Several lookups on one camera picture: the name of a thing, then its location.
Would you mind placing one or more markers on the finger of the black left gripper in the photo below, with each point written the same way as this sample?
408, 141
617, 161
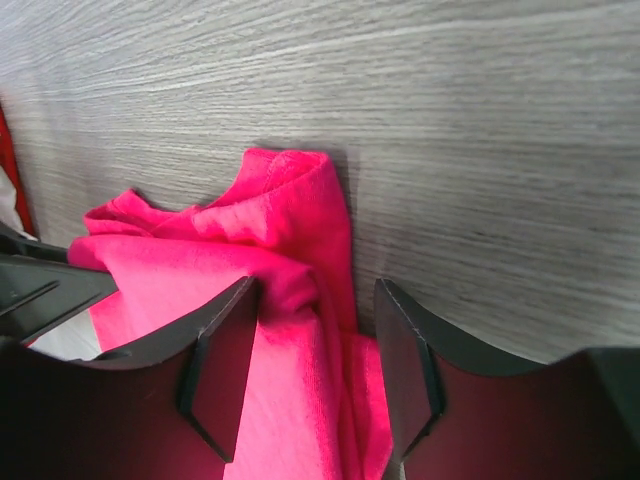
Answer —
40, 289

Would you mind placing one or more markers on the white folded t shirt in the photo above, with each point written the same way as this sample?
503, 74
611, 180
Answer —
8, 203

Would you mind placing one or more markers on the pink t shirt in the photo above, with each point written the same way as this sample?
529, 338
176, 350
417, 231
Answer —
315, 406

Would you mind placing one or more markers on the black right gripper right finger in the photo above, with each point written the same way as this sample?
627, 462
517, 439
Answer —
461, 408

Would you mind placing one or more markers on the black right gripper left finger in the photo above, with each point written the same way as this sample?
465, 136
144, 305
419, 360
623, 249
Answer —
165, 406

